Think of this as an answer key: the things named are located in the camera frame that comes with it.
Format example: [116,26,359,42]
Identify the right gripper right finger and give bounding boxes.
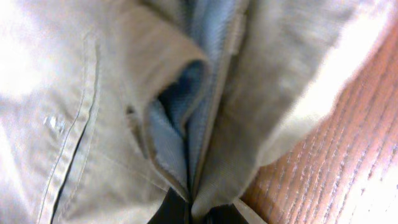
[204,205,248,224]

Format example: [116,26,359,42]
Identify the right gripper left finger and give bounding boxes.
[148,188,190,224]

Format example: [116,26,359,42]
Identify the khaki cotton shorts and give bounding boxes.
[1,0,397,223]

